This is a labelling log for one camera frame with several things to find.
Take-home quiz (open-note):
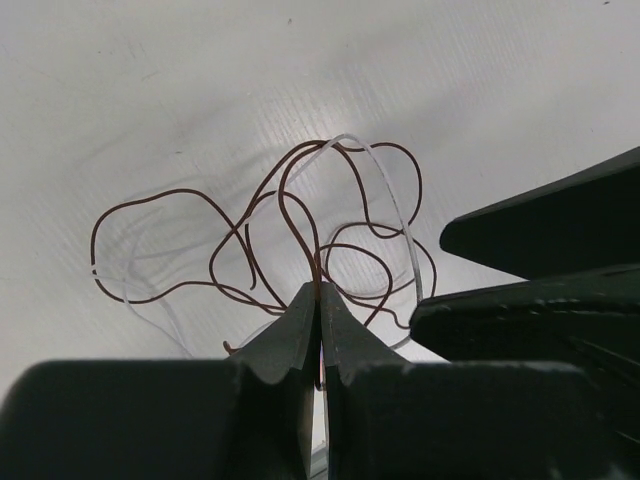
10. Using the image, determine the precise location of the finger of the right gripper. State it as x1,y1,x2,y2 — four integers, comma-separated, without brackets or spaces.
439,148,639,280
410,264,639,380

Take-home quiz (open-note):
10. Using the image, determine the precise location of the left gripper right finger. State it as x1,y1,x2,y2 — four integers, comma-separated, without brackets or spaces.
319,285,639,479

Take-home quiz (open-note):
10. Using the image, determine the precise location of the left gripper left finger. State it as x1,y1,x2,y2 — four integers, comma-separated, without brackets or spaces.
1,284,320,479

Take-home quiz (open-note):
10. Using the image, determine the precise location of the white wire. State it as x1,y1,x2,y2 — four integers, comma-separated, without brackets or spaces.
89,132,426,359

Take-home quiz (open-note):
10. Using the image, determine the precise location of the brown wire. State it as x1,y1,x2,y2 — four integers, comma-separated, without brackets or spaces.
89,139,437,391

